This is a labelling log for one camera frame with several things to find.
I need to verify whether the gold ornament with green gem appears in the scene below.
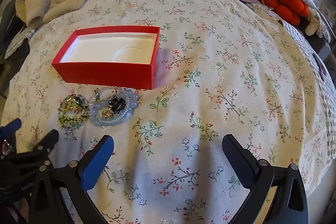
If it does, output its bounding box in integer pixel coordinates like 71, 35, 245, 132
62, 94, 89, 112

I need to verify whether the orange plush toy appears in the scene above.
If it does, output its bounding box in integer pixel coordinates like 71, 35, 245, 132
258, 0, 310, 25

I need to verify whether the clear small bead bracelet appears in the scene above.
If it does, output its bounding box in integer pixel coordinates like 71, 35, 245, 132
93, 86, 132, 119

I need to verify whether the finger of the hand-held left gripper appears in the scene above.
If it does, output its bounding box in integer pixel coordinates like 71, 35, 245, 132
0, 129, 60, 170
0, 118, 22, 138

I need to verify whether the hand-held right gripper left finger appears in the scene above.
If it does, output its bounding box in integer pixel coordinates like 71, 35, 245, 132
28, 135, 114, 224

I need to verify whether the black flower ornament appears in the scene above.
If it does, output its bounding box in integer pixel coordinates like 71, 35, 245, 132
109, 95, 127, 111

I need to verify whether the cream plush toy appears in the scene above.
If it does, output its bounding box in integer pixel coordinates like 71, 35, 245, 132
306, 10, 332, 37

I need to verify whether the pale blue bead bracelet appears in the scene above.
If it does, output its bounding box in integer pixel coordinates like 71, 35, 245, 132
89, 89, 138, 126

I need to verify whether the green crackled glass bangle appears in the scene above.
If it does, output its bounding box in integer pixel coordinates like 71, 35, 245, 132
58, 107, 88, 130

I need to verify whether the red jewelry box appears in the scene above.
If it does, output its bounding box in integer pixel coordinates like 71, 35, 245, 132
51, 26, 161, 90

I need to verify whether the clear crystal jewelry piece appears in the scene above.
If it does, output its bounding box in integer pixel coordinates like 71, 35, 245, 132
0, 140, 14, 156

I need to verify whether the floral bedsheet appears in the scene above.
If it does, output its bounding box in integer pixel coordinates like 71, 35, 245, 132
0, 0, 328, 224

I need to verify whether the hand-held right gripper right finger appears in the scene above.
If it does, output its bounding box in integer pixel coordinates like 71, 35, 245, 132
222, 134, 309, 224

